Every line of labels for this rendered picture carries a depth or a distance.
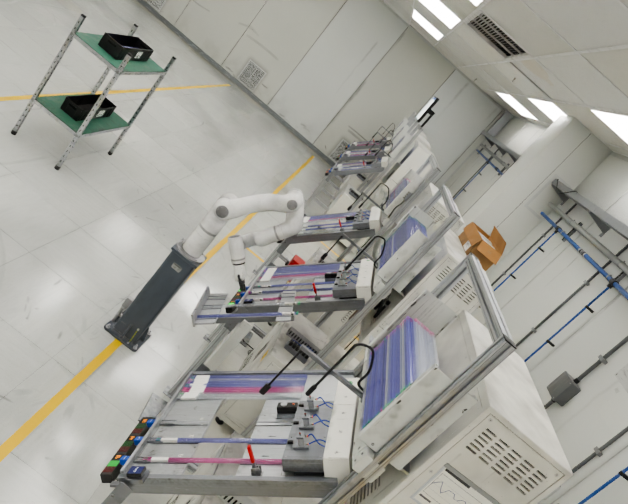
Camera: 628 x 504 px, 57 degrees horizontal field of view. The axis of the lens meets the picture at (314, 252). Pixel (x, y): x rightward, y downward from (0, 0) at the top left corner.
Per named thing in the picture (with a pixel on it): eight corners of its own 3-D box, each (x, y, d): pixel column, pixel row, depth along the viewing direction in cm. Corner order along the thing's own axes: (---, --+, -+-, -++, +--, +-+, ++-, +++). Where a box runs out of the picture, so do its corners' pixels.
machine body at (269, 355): (208, 420, 348) (270, 353, 328) (239, 365, 414) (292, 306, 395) (291, 485, 353) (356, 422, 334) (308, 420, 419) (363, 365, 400)
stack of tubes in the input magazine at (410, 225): (378, 271, 309) (412, 235, 300) (381, 245, 357) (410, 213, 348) (396, 286, 310) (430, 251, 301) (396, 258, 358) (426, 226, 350)
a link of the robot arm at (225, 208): (219, 215, 334) (213, 223, 319) (215, 195, 330) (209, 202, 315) (304, 206, 329) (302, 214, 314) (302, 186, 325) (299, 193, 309)
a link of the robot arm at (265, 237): (278, 220, 340) (232, 237, 346) (273, 227, 325) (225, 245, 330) (284, 234, 342) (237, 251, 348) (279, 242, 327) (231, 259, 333)
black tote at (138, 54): (115, 59, 435) (123, 47, 431) (97, 44, 433) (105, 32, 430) (147, 61, 489) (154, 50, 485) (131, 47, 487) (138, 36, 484)
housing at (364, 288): (358, 310, 315) (355, 286, 311) (363, 280, 362) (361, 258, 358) (372, 309, 314) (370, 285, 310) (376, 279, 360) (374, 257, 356)
